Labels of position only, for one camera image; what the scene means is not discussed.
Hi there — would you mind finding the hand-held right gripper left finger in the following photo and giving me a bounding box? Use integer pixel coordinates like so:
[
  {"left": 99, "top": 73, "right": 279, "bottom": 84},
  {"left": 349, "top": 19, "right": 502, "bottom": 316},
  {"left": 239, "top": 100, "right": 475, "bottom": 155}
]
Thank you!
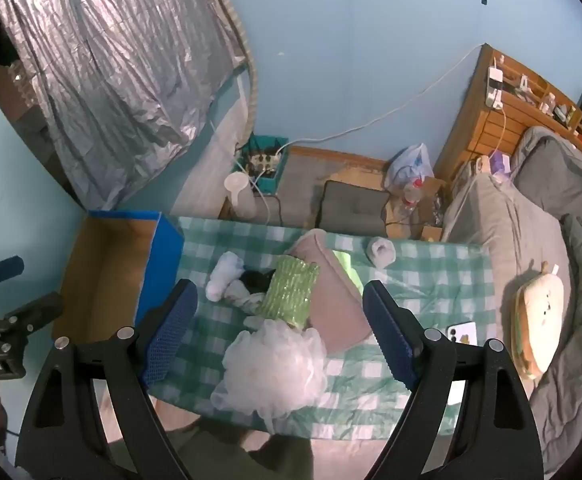
[{"left": 15, "top": 279, "right": 199, "bottom": 480}]

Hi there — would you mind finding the white mesh bath pouf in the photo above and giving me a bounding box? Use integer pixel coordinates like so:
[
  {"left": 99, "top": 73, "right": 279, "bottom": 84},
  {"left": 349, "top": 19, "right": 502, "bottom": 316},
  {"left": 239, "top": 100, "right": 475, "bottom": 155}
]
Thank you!
[{"left": 211, "top": 317, "right": 328, "bottom": 433}]

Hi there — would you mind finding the green checked tablecloth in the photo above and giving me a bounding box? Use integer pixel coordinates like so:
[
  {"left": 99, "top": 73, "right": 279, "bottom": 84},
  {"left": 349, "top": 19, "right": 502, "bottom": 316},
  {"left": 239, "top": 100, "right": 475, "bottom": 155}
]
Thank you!
[{"left": 148, "top": 216, "right": 494, "bottom": 443}]

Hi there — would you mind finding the beige rope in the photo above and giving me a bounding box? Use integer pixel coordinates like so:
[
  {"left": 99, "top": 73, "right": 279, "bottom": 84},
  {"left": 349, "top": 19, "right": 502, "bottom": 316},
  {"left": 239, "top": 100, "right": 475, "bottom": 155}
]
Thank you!
[{"left": 206, "top": 0, "right": 262, "bottom": 142}]

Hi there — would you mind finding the white power strip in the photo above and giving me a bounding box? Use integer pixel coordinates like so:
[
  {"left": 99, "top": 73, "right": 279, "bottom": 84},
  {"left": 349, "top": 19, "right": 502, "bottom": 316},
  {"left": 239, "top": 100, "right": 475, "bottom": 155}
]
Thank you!
[{"left": 486, "top": 65, "right": 506, "bottom": 110}]

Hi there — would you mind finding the sandwich plush toy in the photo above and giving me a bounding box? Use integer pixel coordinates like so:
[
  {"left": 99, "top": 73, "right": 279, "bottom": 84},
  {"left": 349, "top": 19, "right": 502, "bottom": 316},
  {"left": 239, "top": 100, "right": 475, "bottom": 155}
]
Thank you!
[{"left": 510, "top": 262, "right": 566, "bottom": 381}]

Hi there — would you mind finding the white rolled sock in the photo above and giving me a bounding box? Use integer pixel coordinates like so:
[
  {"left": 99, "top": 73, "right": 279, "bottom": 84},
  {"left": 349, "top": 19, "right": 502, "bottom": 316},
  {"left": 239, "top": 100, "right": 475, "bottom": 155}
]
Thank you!
[{"left": 368, "top": 237, "right": 396, "bottom": 267}]

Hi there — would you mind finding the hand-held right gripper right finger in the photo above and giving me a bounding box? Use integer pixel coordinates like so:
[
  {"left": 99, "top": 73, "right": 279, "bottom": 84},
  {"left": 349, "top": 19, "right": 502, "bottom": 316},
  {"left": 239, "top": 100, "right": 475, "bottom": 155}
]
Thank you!
[{"left": 362, "top": 280, "right": 546, "bottom": 480}]

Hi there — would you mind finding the white blue plastic bag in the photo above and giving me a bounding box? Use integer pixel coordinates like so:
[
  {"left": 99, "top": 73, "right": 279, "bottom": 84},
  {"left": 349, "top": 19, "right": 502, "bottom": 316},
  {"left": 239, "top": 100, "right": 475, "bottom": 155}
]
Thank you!
[{"left": 386, "top": 142, "right": 434, "bottom": 193}]

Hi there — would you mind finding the blue cardboard box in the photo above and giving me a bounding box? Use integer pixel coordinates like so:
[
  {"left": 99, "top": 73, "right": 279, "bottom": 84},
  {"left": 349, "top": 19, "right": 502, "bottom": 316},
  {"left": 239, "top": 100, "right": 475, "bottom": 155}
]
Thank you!
[{"left": 61, "top": 210, "right": 186, "bottom": 345}]

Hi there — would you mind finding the grey bed sheet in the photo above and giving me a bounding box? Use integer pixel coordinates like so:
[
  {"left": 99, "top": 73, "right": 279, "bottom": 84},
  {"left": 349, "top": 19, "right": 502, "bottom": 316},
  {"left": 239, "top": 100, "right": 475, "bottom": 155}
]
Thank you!
[{"left": 443, "top": 172, "right": 578, "bottom": 386}]

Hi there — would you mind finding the black cloth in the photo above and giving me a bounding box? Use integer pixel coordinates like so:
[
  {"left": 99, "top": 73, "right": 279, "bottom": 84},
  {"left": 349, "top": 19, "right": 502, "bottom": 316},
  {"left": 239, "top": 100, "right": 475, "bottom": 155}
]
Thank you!
[{"left": 241, "top": 270, "right": 276, "bottom": 294}]

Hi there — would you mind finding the brown cardboard box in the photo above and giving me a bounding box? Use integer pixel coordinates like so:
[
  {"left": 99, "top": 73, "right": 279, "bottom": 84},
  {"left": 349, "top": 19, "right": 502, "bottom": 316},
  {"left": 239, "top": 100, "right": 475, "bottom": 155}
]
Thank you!
[{"left": 331, "top": 167, "right": 446, "bottom": 242}]

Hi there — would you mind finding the white smartphone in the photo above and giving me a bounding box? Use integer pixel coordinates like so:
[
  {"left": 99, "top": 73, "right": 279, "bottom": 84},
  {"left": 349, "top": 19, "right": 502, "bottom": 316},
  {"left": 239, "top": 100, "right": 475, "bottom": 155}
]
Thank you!
[{"left": 446, "top": 322, "right": 478, "bottom": 346}]

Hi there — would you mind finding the wooden low board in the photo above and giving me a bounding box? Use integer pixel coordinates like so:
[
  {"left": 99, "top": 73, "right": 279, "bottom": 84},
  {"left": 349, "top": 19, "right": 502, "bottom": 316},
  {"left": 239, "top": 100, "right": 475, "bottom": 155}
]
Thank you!
[{"left": 290, "top": 145, "right": 390, "bottom": 172}]

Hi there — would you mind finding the clear plastic bottle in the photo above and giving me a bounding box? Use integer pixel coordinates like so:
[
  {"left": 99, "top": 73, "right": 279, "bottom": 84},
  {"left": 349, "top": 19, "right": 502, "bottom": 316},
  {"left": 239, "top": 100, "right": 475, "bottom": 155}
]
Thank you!
[{"left": 401, "top": 177, "right": 424, "bottom": 209}]

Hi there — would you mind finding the grey pillow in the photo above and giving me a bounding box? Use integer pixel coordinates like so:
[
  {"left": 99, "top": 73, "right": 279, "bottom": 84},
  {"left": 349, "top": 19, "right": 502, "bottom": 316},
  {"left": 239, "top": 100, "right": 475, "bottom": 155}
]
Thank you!
[{"left": 511, "top": 127, "right": 582, "bottom": 218}]

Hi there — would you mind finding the teal plastic crate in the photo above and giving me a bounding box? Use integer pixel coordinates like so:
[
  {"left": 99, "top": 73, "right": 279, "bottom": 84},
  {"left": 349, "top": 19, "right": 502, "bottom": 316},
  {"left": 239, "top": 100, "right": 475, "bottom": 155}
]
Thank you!
[{"left": 233, "top": 132, "right": 289, "bottom": 196}]

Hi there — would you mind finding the wooden headboard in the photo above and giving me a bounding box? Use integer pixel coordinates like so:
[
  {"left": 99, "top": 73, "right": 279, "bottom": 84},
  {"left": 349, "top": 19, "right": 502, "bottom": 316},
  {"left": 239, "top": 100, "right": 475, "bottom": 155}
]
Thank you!
[{"left": 433, "top": 44, "right": 582, "bottom": 182}]

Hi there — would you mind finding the light green paper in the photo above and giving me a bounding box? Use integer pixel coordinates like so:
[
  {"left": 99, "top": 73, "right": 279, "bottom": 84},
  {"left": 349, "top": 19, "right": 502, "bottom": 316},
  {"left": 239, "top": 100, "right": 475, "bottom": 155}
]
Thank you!
[{"left": 333, "top": 250, "right": 364, "bottom": 291}]

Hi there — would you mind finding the silver foil curtain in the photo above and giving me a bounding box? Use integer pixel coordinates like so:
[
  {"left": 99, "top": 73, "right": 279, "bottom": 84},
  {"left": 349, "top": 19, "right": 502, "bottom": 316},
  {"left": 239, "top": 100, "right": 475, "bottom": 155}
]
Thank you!
[{"left": 0, "top": 0, "right": 252, "bottom": 211}]

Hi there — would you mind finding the long white wall cable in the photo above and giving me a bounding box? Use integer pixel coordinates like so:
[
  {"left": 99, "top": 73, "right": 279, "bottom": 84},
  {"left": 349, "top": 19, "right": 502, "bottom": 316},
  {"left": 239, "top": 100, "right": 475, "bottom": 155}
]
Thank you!
[{"left": 271, "top": 42, "right": 486, "bottom": 157}]

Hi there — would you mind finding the grey seat cushion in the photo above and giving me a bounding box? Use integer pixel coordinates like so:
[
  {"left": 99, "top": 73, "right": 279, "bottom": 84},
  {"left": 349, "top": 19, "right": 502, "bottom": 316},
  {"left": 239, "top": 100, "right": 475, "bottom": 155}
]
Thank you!
[{"left": 316, "top": 180, "right": 392, "bottom": 236}]

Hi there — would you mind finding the white charging cable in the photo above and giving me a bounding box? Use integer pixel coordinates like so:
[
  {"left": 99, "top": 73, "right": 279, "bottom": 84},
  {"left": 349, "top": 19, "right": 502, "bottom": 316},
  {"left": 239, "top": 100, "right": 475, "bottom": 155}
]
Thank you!
[{"left": 493, "top": 105, "right": 510, "bottom": 157}]

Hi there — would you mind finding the grey fleece mitten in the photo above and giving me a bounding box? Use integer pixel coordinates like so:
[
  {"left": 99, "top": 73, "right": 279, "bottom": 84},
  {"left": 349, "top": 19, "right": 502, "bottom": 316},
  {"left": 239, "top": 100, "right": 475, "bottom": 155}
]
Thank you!
[{"left": 291, "top": 229, "right": 374, "bottom": 356}]

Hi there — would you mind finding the white fluffy sock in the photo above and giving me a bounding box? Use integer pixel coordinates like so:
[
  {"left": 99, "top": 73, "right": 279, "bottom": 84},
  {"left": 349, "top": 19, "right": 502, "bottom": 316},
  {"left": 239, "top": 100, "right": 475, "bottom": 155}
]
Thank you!
[{"left": 206, "top": 251, "right": 246, "bottom": 302}]

